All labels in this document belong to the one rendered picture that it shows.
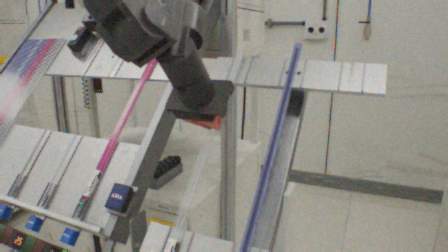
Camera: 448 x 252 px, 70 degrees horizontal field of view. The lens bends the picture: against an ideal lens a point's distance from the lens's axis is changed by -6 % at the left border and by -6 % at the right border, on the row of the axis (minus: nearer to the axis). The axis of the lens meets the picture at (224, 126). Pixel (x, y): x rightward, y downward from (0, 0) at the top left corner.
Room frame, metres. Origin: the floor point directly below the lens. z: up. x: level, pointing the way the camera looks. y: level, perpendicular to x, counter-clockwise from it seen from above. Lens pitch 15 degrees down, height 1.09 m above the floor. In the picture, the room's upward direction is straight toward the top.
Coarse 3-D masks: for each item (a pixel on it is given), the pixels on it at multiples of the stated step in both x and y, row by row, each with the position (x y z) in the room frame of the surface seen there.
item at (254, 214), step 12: (300, 48) 0.69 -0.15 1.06; (288, 72) 0.65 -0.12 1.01; (288, 84) 0.63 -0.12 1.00; (288, 96) 0.61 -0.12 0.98; (276, 120) 0.57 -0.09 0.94; (276, 132) 0.55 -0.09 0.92; (276, 144) 0.54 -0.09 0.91; (264, 168) 0.51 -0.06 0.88; (264, 180) 0.49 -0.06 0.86; (264, 192) 0.48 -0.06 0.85; (252, 204) 0.47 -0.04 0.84; (252, 216) 0.45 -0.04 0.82; (252, 228) 0.44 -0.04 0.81; (252, 240) 0.43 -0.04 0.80
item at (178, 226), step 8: (240, 48) 0.73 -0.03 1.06; (240, 56) 0.71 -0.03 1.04; (232, 64) 0.70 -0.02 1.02; (240, 64) 0.71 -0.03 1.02; (232, 72) 0.68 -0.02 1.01; (232, 80) 0.67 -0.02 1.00; (208, 136) 0.58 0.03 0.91; (208, 144) 0.57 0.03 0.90; (200, 152) 0.56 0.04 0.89; (208, 152) 0.56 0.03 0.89; (200, 160) 0.55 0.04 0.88; (200, 168) 0.54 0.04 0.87; (192, 176) 0.53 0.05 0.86; (200, 176) 0.53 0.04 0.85; (192, 184) 0.52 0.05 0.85; (192, 192) 0.51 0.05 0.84; (184, 200) 0.50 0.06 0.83; (192, 200) 0.50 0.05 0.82; (184, 208) 0.49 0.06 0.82; (176, 216) 0.48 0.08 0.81; (184, 216) 0.48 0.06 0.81; (176, 224) 0.47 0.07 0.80; (184, 224) 0.48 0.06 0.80; (176, 232) 0.46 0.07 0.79
